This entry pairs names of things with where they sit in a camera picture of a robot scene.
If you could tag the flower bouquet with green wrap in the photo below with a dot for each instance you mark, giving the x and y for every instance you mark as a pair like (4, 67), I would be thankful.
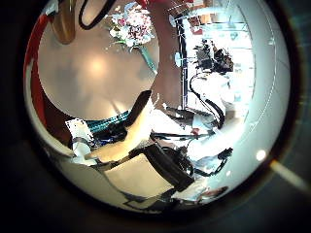
(132, 26)

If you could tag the gold metal vase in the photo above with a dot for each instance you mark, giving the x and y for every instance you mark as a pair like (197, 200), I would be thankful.
(64, 26)

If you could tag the black control equipment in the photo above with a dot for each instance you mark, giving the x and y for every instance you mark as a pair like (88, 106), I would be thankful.
(110, 134)

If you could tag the black equipment stand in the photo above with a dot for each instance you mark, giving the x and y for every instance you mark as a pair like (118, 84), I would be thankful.
(215, 59)

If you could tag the black metal frame rail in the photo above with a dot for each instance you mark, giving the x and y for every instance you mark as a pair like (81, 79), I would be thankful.
(183, 64)

